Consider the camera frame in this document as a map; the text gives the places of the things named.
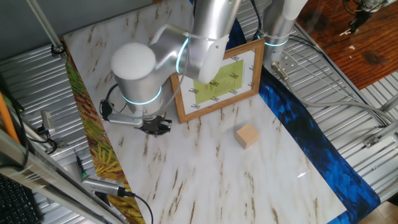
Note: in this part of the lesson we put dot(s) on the wooden cube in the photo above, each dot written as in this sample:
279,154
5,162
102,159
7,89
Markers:
247,136

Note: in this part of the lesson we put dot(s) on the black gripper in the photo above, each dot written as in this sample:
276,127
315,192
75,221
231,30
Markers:
152,123

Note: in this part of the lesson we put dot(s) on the silver ribbed depth camera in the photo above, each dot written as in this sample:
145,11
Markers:
102,185

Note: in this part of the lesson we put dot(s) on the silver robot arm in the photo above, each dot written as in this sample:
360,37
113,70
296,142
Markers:
202,37

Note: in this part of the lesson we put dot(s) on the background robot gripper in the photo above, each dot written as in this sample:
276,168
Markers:
357,20

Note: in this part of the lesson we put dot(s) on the grey metal pole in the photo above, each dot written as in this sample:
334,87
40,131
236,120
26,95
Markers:
43,23

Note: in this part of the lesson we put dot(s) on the yellow green painted cloth strip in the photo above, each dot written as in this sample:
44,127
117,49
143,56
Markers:
93,130

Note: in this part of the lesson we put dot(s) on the orange tube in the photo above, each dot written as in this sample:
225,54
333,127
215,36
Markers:
6,118

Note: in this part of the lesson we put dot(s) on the white marble pattern mat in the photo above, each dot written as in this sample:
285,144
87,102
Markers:
186,171

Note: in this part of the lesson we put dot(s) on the wooden picture frame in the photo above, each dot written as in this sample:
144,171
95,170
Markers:
233,81

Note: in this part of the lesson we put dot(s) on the dark brown wooden table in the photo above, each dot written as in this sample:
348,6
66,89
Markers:
367,56

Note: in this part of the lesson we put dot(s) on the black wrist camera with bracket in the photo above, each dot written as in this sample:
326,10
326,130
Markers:
105,110

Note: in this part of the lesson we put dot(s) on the blue painted cloth strip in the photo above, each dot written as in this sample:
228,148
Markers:
311,140

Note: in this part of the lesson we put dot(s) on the small silver camera on mount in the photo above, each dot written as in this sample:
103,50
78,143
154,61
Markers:
47,122

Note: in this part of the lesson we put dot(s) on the aluminium frame bar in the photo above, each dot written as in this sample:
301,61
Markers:
31,174

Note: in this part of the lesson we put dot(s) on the black keyboard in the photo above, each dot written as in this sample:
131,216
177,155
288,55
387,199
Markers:
15,202

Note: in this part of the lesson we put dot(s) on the aluminium profile rail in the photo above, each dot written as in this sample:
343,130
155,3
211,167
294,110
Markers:
382,137

